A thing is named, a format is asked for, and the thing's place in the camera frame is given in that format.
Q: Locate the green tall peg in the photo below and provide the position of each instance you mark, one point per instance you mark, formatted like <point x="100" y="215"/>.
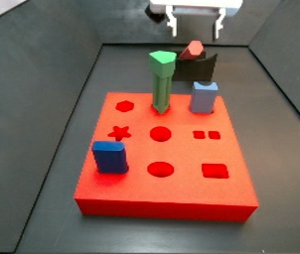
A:
<point x="163" y="65"/>

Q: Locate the black curved holder block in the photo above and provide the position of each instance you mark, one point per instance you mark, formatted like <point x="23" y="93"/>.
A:
<point x="196" y="70"/>

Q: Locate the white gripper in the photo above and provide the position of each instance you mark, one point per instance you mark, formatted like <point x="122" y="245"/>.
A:
<point x="224" y="6"/>

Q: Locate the red hexagon peg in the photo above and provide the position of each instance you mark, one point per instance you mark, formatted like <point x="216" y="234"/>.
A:
<point x="192" y="51"/>

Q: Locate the red shape sorter board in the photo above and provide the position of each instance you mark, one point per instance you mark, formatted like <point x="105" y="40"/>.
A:
<point x="187" y="169"/>

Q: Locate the dark blue peg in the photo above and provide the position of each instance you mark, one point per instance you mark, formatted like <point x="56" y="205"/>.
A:
<point x="110" y="157"/>

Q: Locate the light blue peg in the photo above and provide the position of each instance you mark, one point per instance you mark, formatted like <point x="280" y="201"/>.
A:
<point x="204" y="97"/>

